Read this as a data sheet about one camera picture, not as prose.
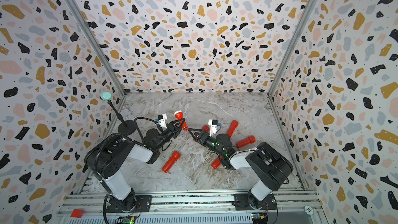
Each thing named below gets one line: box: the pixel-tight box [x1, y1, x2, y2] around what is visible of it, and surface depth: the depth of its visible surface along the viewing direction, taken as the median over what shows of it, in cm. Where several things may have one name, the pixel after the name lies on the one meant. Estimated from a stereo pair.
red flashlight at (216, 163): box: [211, 157, 221, 170], surface depth 87 cm
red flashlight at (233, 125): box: [226, 119, 239, 138], surface depth 102 cm
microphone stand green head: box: [100, 91, 138, 136], surface depth 100 cm
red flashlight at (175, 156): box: [161, 150, 181, 174], surface depth 87 cm
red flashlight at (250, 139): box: [235, 135, 257, 149], surface depth 95 cm
